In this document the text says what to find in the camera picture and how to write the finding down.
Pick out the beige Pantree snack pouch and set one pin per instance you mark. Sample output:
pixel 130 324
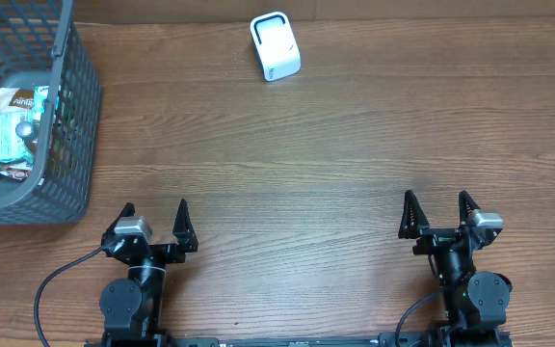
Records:
pixel 16 170

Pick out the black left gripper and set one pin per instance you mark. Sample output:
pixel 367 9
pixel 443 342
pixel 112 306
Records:
pixel 185 238

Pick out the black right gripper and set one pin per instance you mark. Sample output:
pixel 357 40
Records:
pixel 414 226

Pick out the grey plastic mesh basket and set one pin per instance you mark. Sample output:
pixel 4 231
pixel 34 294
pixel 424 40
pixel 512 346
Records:
pixel 40 46

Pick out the white barcode scanner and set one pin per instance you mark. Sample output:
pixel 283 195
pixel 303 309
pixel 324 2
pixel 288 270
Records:
pixel 275 45

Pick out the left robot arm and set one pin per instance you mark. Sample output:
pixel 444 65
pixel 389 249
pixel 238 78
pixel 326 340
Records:
pixel 131 306

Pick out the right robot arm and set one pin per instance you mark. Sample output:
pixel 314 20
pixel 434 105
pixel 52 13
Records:
pixel 475 302

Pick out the yellow Vim liquid bottle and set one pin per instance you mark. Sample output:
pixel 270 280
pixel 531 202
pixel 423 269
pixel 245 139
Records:
pixel 26 130

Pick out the teal snack packet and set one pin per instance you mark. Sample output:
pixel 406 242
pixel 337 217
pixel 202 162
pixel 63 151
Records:
pixel 17 105

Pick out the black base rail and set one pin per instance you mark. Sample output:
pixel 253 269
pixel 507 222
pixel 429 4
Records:
pixel 414 339

